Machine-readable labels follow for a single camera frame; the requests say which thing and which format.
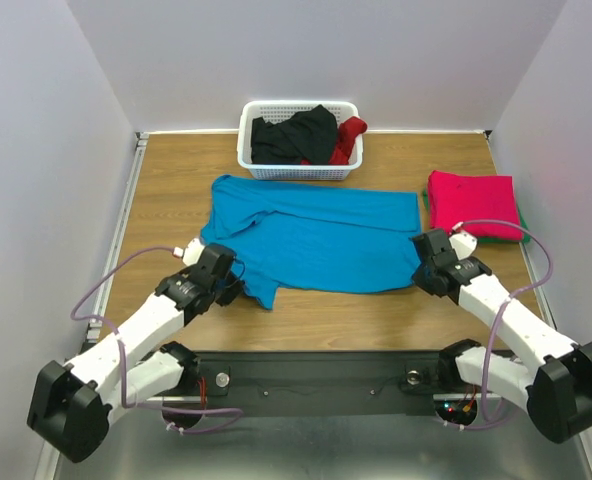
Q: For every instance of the left aluminium frame rail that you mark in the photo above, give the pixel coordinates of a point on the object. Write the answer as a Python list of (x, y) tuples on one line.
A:
[(126, 192)]

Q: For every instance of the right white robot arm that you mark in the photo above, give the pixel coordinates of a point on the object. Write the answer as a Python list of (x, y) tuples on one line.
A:
[(549, 375)]

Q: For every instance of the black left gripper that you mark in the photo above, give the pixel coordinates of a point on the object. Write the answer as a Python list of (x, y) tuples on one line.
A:
[(235, 289)]

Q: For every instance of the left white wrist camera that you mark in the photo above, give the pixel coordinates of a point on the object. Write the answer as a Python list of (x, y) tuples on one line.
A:
[(190, 253)]

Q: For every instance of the aluminium frame rail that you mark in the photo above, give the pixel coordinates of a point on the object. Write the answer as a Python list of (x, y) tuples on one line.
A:
[(126, 192), (499, 418)]

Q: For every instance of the blue t shirt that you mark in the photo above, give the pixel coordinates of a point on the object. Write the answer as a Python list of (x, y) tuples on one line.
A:
[(291, 235)]

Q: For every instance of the red t shirt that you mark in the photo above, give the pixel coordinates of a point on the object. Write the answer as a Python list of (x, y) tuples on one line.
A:
[(347, 134)]

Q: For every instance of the folded pink t shirt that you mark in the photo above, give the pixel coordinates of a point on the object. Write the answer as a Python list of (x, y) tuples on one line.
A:
[(453, 198)]

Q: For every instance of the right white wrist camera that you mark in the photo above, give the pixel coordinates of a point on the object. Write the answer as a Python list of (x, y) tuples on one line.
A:
[(463, 243)]

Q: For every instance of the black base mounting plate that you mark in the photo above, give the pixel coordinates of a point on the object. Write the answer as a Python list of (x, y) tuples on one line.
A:
[(318, 383)]

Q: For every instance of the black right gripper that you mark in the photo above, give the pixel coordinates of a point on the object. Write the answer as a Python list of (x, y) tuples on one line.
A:
[(423, 279)]

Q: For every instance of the white perforated plastic basket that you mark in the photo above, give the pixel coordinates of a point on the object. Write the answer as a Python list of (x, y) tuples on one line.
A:
[(279, 110)]

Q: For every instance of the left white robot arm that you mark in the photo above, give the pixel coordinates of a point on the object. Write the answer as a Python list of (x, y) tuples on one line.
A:
[(75, 403)]

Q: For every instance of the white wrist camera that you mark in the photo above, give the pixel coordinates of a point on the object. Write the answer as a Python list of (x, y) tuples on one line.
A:
[(463, 243), (190, 253)]

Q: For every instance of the black t shirt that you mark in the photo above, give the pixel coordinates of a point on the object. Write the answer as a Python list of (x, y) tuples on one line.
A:
[(308, 136)]

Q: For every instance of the right aluminium frame rail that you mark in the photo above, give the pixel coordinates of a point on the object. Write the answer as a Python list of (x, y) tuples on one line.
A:
[(499, 418)]

